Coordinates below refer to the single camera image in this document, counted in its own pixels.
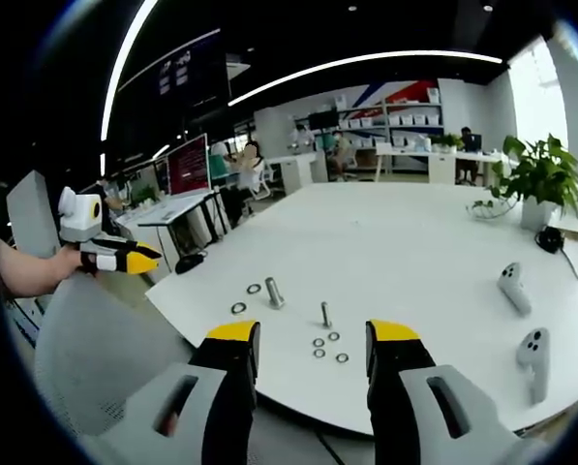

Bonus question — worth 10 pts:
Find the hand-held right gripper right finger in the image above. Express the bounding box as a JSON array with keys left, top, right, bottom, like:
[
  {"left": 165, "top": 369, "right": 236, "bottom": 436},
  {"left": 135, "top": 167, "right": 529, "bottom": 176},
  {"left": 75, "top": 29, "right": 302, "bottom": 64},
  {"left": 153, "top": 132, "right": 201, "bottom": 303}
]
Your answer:
[{"left": 364, "top": 318, "right": 551, "bottom": 465}]

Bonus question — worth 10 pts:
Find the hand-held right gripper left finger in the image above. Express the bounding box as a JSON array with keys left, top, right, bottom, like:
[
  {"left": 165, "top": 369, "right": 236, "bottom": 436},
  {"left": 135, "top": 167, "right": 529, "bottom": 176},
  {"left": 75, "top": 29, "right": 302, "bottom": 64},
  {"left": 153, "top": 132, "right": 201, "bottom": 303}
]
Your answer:
[{"left": 82, "top": 319, "right": 262, "bottom": 465}]

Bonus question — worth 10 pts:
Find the large steel threaded stud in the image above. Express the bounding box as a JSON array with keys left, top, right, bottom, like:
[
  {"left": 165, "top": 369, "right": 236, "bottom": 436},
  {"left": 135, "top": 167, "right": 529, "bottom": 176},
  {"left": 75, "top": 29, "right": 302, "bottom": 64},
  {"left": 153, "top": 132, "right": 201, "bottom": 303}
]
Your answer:
[{"left": 264, "top": 276, "right": 287, "bottom": 309}]

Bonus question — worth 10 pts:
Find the person's left hand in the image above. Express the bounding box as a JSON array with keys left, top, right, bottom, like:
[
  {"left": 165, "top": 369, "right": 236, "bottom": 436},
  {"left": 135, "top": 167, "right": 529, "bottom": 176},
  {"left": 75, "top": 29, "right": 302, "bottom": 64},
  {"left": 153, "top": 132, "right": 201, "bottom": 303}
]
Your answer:
[{"left": 50, "top": 244, "right": 99, "bottom": 281}]

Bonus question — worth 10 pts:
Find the grey partition panel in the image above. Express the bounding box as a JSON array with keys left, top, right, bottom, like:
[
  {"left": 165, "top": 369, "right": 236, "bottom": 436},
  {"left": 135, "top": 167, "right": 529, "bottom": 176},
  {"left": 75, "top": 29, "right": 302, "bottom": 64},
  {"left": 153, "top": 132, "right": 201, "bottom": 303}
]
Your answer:
[{"left": 6, "top": 170, "right": 62, "bottom": 258}]

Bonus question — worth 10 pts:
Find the white office desk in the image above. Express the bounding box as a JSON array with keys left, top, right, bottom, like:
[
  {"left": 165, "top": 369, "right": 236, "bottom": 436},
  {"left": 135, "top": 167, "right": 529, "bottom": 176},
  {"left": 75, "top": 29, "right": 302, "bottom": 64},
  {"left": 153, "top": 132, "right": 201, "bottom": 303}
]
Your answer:
[{"left": 116, "top": 191, "right": 231, "bottom": 263}]

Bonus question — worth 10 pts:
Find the grey mesh chair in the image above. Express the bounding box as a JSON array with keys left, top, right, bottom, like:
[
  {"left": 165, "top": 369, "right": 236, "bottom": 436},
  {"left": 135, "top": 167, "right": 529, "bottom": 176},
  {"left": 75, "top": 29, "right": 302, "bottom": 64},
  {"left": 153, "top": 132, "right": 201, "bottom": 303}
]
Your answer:
[{"left": 34, "top": 270, "right": 200, "bottom": 437}]

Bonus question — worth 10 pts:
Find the monitor with red screen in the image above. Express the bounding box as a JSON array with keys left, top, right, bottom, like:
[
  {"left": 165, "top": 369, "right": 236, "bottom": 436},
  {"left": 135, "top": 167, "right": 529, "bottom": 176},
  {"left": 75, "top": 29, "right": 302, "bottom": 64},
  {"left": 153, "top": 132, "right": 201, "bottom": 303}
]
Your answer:
[{"left": 166, "top": 133, "right": 212, "bottom": 197}]

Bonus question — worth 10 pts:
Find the white handheld controller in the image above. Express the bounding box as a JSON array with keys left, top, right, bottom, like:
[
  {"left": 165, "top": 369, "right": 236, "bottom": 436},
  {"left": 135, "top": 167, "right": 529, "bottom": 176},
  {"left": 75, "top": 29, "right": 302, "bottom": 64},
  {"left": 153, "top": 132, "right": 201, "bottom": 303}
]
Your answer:
[
  {"left": 497, "top": 262, "right": 532, "bottom": 317},
  {"left": 515, "top": 327, "right": 551, "bottom": 405}
]

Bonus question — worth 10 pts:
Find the long ceiling light strip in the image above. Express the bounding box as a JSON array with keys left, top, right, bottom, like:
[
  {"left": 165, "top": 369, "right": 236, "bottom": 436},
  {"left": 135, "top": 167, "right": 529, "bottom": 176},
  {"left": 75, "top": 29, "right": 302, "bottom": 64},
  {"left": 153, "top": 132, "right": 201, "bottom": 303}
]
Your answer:
[
  {"left": 99, "top": 0, "right": 160, "bottom": 142},
  {"left": 228, "top": 50, "right": 504, "bottom": 108}
]

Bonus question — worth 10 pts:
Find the white office chair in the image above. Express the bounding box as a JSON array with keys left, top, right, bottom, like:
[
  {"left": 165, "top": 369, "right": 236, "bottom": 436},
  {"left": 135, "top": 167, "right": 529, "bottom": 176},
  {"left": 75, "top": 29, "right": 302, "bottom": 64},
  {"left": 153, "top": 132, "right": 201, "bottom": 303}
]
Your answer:
[{"left": 247, "top": 159, "right": 276, "bottom": 201}]

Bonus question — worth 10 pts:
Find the dark hanging display panel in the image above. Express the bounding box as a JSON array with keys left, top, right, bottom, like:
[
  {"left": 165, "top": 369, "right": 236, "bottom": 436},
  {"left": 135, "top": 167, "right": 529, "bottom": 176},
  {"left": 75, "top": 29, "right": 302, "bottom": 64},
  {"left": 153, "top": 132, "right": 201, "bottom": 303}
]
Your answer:
[{"left": 116, "top": 27, "right": 232, "bottom": 137}]

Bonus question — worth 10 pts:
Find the white long background desk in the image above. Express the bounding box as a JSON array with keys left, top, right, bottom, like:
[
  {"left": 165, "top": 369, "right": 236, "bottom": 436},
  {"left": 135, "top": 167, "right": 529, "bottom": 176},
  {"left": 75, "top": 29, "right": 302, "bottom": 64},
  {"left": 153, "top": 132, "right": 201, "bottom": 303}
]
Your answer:
[{"left": 373, "top": 144, "right": 517, "bottom": 185}]

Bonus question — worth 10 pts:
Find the green plant in white pot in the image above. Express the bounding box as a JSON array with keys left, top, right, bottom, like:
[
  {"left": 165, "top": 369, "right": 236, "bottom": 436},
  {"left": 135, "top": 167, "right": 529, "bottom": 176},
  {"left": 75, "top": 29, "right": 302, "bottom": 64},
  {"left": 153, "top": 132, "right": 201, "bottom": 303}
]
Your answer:
[{"left": 489, "top": 133, "right": 578, "bottom": 233}]

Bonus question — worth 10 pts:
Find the small green desk plant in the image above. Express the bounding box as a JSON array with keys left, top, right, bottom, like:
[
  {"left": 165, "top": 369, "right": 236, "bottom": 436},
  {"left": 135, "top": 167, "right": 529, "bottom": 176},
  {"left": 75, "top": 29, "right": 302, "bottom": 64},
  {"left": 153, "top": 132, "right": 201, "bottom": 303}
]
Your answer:
[{"left": 428, "top": 132, "right": 465, "bottom": 154}]

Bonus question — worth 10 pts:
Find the shelf with white bins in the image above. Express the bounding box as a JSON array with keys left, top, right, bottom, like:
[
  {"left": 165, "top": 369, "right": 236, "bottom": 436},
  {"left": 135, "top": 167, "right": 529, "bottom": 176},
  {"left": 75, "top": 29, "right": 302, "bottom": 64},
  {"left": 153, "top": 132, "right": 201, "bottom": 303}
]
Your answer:
[{"left": 292, "top": 86, "right": 445, "bottom": 171}]

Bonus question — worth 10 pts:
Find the black floor cable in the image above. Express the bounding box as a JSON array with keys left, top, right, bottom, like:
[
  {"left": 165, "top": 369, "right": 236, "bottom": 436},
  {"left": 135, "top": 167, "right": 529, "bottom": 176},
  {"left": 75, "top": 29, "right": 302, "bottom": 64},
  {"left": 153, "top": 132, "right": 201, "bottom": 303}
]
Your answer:
[{"left": 312, "top": 428, "right": 350, "bottom": 465}]

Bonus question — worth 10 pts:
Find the black device with strap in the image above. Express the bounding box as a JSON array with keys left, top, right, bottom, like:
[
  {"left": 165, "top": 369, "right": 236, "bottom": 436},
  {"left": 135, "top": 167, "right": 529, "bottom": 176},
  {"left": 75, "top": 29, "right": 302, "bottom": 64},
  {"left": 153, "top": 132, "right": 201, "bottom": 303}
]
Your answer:
[{"left": 534, "top": 225, "right": 565, "bottom": 254}]

